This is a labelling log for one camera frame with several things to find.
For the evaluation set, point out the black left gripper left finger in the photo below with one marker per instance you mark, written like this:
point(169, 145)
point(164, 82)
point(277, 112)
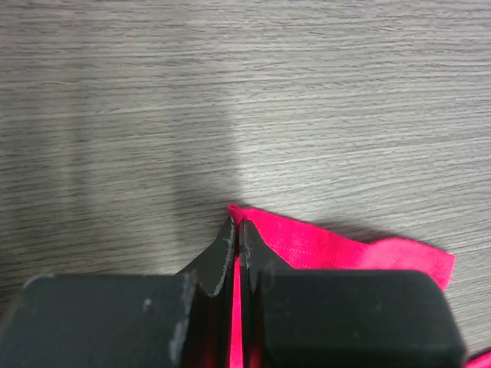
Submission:
point(129, 320)

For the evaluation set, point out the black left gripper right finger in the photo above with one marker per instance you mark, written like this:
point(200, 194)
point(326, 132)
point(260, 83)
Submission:
point(335, 318)

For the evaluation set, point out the red pink t shirt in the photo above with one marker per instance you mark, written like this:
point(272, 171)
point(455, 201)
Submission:
point(303, 245)

